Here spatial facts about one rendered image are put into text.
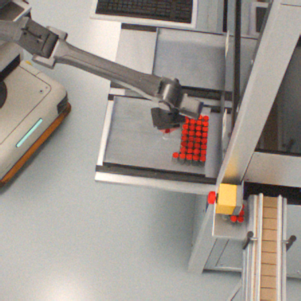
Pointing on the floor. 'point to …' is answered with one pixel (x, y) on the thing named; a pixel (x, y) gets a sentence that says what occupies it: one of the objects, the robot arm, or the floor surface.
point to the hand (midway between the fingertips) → (166, 130)
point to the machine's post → (253, 110)
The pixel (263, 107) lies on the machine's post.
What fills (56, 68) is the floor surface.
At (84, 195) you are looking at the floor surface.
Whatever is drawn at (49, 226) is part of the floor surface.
